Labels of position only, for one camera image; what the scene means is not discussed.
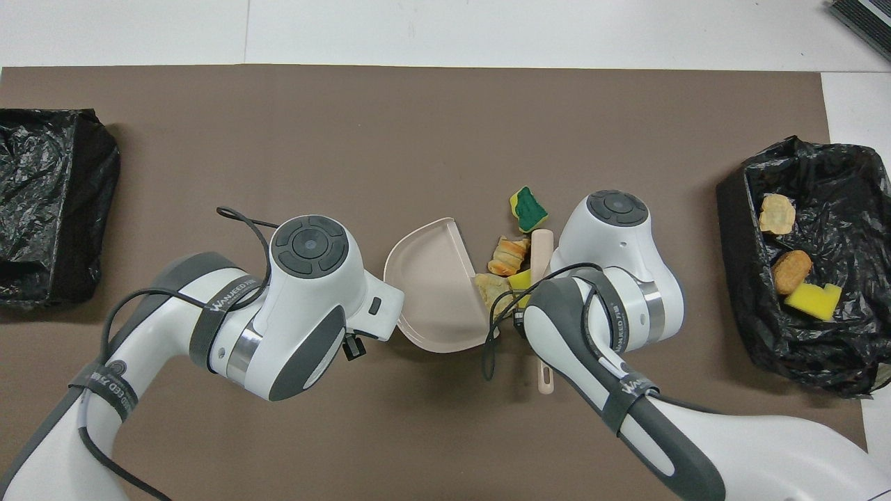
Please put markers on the notched yellow sponge piece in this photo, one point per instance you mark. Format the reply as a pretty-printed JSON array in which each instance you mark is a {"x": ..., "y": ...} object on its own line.
[{"x": 813, "y": 300}]

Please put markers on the dark grey ribbed device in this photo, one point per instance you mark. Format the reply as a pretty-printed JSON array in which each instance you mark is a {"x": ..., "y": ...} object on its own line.
[{"x": 866, "y": 21}]

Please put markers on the oval brown bread roll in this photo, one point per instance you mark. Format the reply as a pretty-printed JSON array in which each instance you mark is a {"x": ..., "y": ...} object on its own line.
[{"x": 791, "y": 272}]

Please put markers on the bin lined with black bag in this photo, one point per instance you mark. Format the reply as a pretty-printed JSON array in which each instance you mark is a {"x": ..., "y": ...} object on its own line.
[
  {"x": 849, "y": 209},
  {"x": 49, "y": 160}
]

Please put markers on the beige hand brush black bristles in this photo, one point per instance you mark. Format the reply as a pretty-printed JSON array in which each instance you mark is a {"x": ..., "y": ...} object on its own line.
[{"x": 542, "y": 250}]

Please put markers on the curved yellow sponge piece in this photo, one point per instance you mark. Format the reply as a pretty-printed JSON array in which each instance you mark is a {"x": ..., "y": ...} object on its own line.
[{"x": 519, "y": 280}]

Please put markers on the beige plastic dustpan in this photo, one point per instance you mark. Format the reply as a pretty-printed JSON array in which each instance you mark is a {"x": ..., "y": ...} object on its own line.
[{"x": 435, "y": 299}]

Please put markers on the pale crusty bread chunk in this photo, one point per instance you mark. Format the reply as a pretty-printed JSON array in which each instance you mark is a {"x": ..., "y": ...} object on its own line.
[{"x": 489, "y": 287}]

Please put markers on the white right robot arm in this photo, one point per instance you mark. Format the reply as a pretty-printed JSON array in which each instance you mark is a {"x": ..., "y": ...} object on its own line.
[{"x": 612, "y": 306}]

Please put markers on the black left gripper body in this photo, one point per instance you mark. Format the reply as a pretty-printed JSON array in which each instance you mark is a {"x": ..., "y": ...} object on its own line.
[{"x": 354, "y": 347}]

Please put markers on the long orange croissant piece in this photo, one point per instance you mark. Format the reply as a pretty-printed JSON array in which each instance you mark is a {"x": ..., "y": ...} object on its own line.
[{"x": 508, "y": 256}]

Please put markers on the striped croissant bread piece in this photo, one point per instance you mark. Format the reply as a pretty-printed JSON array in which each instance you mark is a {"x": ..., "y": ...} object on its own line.
[{"x": 777, "y": 214}]

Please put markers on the brown paper table mat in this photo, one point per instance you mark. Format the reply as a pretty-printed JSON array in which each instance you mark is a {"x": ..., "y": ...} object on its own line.
[{"x": 209, "y": 139}]

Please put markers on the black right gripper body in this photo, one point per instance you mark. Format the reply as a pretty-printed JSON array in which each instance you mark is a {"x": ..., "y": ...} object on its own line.
[{"x": 519, "y": 324}]

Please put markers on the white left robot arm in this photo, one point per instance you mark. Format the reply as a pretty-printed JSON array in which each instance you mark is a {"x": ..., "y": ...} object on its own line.
[{"x": 306, "y": 313}]

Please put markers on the green and yellow sponge piece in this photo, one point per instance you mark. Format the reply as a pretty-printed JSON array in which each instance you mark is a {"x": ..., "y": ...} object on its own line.
[{"x": 530, "y": 209}]

